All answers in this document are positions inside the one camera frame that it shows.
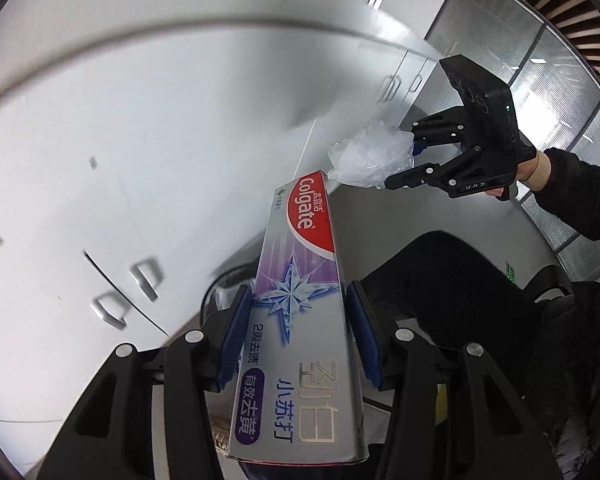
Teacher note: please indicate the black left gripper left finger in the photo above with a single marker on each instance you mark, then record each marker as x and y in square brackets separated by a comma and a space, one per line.
[108, 432]

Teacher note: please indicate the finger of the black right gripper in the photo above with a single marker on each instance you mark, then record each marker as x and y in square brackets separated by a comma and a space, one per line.
[442, 128]
[430, 169]

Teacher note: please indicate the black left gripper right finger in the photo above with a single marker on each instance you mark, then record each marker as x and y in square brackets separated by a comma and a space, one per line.
[454, 415]

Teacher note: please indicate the translucent white plastic bag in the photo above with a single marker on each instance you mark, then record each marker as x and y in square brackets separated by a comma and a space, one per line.
[368, 158]

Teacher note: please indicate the Colgate toothpaste box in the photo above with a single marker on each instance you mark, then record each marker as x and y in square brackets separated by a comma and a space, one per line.
[298, 399]

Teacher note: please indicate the black sleeved right forearm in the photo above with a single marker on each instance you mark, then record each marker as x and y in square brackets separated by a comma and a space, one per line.
[569, 188]

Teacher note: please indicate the person's right hand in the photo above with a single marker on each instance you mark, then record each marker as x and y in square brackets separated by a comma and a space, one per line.
[524, 172]

